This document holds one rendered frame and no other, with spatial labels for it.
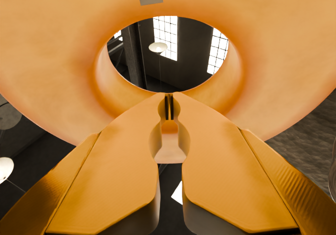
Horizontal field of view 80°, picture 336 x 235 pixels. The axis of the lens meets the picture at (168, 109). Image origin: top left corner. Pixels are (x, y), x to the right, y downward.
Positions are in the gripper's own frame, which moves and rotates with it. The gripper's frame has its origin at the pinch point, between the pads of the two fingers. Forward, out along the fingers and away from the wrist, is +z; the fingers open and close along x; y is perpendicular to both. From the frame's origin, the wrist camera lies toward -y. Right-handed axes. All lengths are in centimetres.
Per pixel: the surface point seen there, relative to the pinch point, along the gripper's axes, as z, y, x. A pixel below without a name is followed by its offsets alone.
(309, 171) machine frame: 31, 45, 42
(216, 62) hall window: 737, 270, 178
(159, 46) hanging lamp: 666, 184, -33
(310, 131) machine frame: 31, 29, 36
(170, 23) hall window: 826, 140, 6
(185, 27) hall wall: 795, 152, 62
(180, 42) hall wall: 822, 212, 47
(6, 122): 175, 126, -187
